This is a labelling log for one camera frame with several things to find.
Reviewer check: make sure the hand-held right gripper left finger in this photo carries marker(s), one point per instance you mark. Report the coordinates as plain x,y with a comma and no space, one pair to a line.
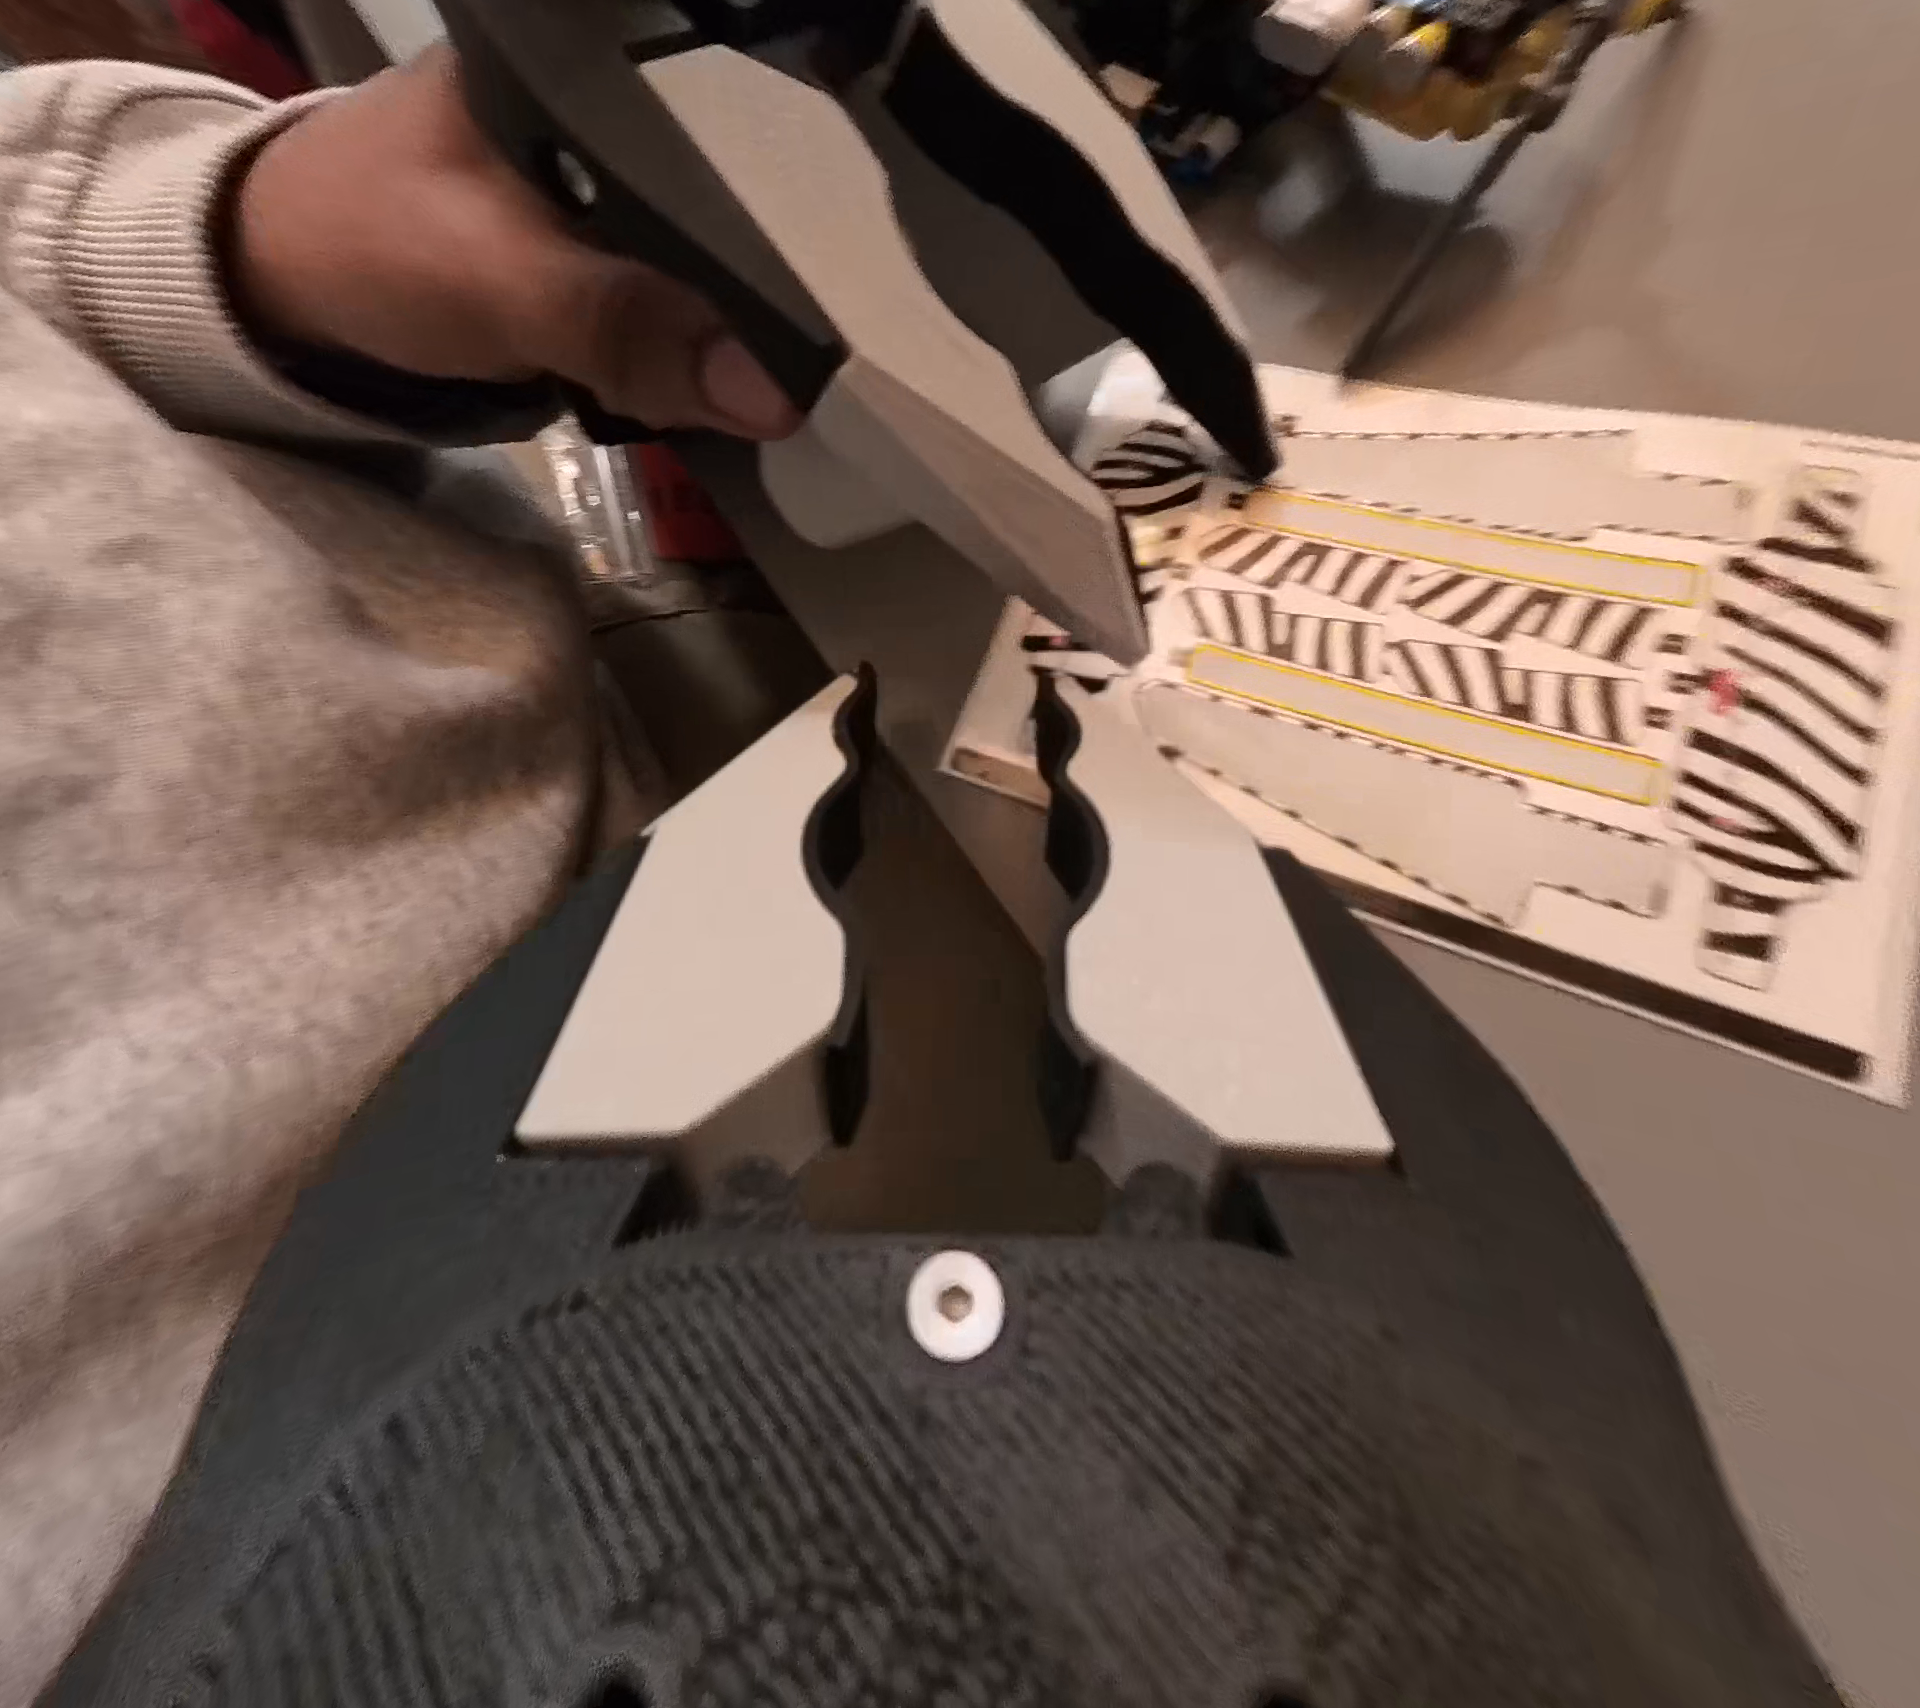
705,989

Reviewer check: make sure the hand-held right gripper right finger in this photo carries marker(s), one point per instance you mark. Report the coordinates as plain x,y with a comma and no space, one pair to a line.
1200,989

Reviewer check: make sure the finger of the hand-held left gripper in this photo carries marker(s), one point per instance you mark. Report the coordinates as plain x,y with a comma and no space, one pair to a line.
1051,193
840,283

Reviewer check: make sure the zebra striped sticker sheet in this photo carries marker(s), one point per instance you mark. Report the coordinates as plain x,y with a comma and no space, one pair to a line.
1501,718

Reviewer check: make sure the person's left forearm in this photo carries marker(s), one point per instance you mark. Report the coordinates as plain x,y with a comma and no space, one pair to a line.
121,223

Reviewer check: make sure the person's left hand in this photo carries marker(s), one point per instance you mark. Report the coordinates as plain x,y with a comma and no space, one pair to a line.
435,268

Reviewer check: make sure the clear plastic bag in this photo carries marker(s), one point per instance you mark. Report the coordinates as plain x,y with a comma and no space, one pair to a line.
601,508

